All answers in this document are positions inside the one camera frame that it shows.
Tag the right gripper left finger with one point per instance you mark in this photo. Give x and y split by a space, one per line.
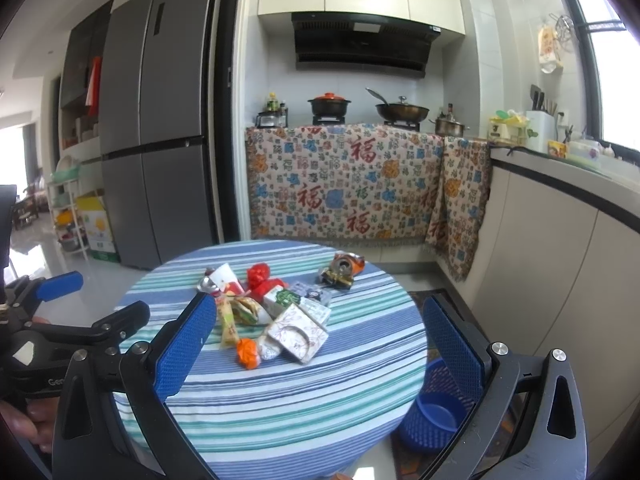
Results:
90 440

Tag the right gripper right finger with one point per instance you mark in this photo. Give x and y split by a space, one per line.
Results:
548 440

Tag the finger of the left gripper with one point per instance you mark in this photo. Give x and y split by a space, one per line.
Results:
105 333
48 289

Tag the yellow long snack wrapper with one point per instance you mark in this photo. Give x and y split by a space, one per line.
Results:
229 335

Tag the white patterned paper box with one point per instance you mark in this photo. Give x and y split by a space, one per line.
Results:
295 332

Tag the white lower kitchen cabinets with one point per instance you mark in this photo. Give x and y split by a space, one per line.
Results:
554 272

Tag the person's left hand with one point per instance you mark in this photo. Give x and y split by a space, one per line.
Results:
36 424

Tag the yellow cardboard box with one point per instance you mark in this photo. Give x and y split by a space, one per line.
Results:
99 234

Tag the blue mesh waste basket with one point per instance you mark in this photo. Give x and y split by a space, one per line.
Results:
449 393

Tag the white storage rack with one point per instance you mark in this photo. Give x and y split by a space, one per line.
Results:
63 190

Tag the red white paper cup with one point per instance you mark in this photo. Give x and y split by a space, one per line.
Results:
221 280

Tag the yellow white chip bag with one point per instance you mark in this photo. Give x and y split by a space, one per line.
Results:
248 311

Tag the small orange plastic wrapper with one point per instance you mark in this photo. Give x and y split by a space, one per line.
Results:
247 353

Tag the long red snack wrapper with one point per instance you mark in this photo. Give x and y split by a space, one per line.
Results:
260 291

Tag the red crumpled plastic bag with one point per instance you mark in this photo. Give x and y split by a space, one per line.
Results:
257 274

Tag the striped blue tablecloth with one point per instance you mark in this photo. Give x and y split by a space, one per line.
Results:
287 420

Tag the clear Kuromi card box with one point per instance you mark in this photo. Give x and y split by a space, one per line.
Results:
314 300

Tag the floral patterned side cloth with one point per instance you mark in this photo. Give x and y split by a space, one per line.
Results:
463 176

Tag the black gold foil wrapper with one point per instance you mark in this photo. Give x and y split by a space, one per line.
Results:
336 280

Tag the crushed orange soda can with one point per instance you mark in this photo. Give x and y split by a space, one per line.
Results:
347 264

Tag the grey double-door refrigerator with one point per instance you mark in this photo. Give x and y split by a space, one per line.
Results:
153 129

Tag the floral patterned cabinet cloth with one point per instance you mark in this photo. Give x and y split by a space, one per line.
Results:
366 183

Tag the black pot orange lid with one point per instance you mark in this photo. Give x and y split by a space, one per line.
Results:
329 106

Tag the steel pot on counter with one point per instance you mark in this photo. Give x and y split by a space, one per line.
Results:
449 127

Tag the dark wok with lid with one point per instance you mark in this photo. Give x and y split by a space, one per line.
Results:
400 111

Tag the hanging yellow oven mitt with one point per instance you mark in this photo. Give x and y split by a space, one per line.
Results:
549 57

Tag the black range hood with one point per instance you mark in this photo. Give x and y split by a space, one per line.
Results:
359 40

